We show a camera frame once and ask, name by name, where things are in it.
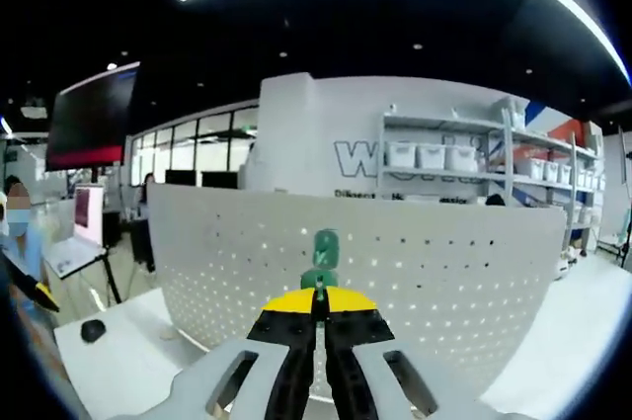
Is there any large black wall screen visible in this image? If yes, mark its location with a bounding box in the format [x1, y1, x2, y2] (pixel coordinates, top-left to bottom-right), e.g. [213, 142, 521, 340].
[46, 61, 141, 173]

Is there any white desk with black legs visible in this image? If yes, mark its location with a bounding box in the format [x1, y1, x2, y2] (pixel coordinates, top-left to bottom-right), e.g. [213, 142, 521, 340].
[41, 241, 123, 306]

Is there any white plastic storage bin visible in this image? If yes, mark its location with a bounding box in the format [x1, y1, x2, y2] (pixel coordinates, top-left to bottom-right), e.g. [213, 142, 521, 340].
[418, 144, 446, 170]
[446, 145, 479, 173]
[386, 144, 417, 169]

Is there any grey metal shelf rack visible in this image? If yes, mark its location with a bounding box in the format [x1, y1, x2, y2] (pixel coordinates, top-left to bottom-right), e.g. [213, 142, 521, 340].
[379, 107, 515, 205]
[503, 96, 609, 256]

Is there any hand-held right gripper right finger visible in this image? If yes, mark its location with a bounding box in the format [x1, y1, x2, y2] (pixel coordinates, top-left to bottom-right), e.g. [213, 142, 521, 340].
[323, 289, 490, 420]

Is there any laptop with pink screen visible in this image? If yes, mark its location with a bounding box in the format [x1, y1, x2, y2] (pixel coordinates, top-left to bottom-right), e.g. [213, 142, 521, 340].
[42, 184, 109, 279]

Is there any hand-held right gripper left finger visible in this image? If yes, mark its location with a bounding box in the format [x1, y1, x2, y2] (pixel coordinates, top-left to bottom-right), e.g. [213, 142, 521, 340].
[170, 289, 318, 420]

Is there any black computer mouse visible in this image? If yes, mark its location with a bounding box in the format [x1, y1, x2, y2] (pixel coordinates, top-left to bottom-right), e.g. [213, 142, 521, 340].
[80, 319, 108, 345]

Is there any black computer monitor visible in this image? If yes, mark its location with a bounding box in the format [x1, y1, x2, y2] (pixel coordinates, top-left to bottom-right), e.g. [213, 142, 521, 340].
[165, 169, 199, 189]
[200, 170, 239, 190]

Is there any grey ceiling projector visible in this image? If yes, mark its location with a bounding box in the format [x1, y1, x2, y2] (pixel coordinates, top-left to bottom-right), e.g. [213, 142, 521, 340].
[19, 98, 48, 120]

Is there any white perforated mounting plate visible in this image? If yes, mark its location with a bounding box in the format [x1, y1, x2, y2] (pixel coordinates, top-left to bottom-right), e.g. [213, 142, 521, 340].
[146, 182, 568, 391]

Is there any black office chair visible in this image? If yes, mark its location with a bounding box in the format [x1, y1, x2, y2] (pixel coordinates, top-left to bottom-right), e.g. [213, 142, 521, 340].
[128, 219, 158, 274]

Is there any small white round device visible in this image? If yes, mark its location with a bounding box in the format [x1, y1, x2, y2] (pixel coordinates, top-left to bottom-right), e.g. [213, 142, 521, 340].
[555, 241, 582, 279]

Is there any row of white bins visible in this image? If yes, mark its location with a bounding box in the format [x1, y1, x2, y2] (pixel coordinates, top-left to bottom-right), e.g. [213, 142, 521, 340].
[515, 157, 608, 192]

